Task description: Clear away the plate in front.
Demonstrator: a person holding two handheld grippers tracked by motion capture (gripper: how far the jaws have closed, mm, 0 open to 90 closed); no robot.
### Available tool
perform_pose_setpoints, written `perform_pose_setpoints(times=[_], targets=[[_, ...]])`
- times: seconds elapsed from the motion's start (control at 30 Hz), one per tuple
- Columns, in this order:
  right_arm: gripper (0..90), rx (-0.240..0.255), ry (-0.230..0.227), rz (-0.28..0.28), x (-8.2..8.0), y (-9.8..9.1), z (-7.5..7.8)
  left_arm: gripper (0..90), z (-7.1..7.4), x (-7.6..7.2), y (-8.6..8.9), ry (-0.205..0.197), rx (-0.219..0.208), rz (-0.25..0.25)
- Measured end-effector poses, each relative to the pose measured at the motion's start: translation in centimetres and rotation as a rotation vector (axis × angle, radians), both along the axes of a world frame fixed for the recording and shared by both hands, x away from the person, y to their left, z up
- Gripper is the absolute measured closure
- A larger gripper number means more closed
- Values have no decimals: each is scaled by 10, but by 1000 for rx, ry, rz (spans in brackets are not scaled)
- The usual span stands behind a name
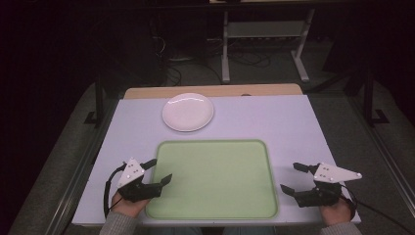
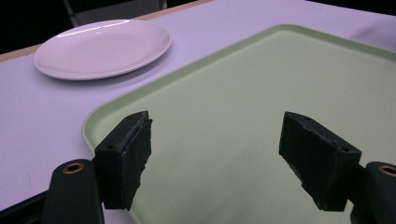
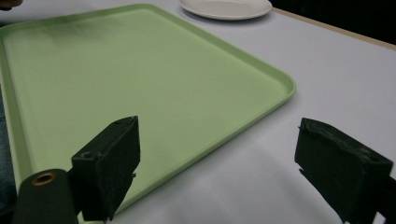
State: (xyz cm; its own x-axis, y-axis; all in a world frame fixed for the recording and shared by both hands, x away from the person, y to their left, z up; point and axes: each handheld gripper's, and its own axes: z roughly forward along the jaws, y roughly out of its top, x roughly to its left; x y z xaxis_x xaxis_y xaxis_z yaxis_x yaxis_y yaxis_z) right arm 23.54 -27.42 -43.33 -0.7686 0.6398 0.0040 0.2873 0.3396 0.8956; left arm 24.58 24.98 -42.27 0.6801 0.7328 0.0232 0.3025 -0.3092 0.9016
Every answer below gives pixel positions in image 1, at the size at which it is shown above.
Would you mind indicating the white desk frame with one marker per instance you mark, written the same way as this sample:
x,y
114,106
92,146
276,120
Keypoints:
x,y
264,30

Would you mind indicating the person's right hand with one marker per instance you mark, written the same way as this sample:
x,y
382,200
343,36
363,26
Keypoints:
x,y
336,212

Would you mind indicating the black metal stand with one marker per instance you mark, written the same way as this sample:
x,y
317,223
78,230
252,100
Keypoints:
x,y
99,104
369,104

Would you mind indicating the white round plate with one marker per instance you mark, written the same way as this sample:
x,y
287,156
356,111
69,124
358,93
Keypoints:
x,y
188,112

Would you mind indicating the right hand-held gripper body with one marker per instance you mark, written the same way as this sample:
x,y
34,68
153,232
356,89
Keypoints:
x,y
329,173

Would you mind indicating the grey metal floor rail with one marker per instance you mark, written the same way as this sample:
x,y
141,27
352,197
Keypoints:
x,y
78,173
388,160

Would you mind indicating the person's left hand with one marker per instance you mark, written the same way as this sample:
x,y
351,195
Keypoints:
x,y
129,206

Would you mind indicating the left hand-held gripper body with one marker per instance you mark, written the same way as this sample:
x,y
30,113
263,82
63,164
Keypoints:
x,y
138,191

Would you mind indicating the light green tray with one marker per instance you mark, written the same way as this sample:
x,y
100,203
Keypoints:
x,y
212,179

